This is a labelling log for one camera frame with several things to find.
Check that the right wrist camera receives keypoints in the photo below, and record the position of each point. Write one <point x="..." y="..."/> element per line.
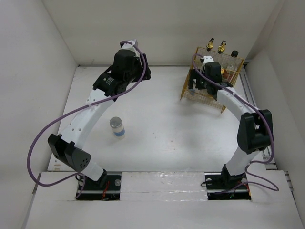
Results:
<point x="206" y="59"/>

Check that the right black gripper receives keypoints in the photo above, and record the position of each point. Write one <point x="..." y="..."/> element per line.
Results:
<point x="194" y="74"/>

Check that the blue label shaker jar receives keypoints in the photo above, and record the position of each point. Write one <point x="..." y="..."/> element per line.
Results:
<point x="192" y="92"/>

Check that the red label clear bottle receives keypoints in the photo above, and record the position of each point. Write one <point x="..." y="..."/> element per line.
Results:
<point x="230" y="66"/>

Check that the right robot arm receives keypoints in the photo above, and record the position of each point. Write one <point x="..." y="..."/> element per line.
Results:
<point x="255" y="131"/>

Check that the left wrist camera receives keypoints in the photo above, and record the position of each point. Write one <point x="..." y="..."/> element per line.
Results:
<point x="129" y="45"/>

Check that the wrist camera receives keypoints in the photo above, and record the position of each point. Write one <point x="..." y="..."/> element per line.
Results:
<point x="129" y="45"/>
<point x="206" y="59"/>

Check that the clear square oil bottle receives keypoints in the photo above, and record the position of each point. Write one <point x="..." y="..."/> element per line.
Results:
<point x="221" y="47"/>

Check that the dark liquid square bottle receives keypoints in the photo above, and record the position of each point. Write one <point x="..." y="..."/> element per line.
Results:
<point x="210" y="44"/>

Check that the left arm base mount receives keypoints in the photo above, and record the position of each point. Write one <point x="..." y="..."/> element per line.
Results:
<point x="110" y="190"/>

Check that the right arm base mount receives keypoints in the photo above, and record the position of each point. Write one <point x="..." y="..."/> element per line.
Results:
<point x="219" y="187"/>

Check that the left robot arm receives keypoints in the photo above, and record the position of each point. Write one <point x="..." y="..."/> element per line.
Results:
<point x="129" y="66"/>

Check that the yellow wire rack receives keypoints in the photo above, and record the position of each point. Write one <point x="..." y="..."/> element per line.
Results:
<point x="208" y="97"/>

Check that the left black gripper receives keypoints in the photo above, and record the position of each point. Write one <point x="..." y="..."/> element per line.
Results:
<point x="147" y="76"/>

